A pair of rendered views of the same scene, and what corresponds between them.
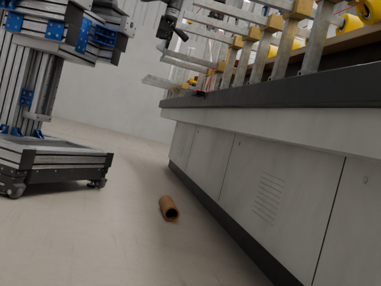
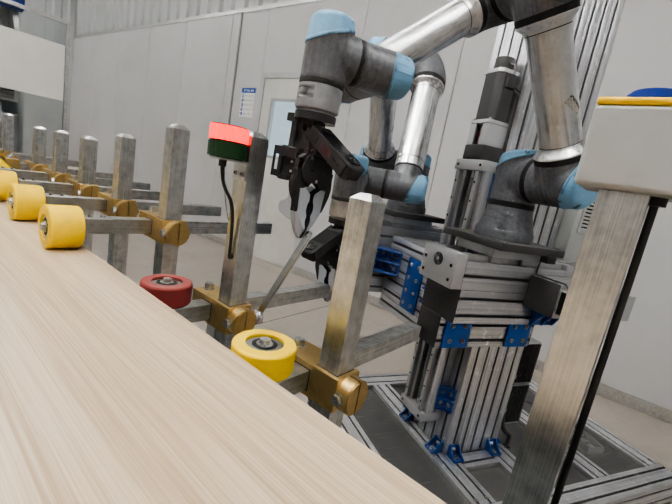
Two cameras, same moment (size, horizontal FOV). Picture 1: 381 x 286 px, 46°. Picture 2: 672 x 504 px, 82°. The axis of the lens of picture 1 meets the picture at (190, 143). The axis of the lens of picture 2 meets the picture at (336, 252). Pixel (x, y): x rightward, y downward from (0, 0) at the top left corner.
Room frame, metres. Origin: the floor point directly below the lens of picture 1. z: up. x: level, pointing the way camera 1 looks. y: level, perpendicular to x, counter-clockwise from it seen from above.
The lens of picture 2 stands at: (3.10, -0.36, 1.12)
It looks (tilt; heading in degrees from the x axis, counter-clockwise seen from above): 11 degrees down; 138
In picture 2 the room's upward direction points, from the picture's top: 10 degrees clockwise
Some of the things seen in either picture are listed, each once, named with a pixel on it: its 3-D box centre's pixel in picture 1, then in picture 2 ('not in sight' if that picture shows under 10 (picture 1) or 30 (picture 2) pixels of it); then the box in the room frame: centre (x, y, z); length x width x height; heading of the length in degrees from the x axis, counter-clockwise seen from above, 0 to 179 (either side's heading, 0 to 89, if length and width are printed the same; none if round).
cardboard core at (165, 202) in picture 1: (168, 207); not in sight; (2.43, 0.03, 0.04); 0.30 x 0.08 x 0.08; 10
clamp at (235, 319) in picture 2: (220, 67); (221, 310); (2.48, -0.06, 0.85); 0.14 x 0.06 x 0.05; 10
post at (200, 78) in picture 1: (204, 63); (552, 427); (3.00, 0.04, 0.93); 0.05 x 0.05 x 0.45; 10
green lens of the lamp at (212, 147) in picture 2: not in sight; (227, 150); (2.51, -0.10, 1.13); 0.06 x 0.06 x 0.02
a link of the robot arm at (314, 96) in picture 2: not in sight; (317, 101); (2.54, 0.03, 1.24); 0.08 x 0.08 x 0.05
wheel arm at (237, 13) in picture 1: (257, 19); (104, 190); (1.71, -0.13, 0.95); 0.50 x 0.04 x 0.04; 100
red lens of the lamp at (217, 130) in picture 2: not in sight; (229, 134); (2.51, -0.10, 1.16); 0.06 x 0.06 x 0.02
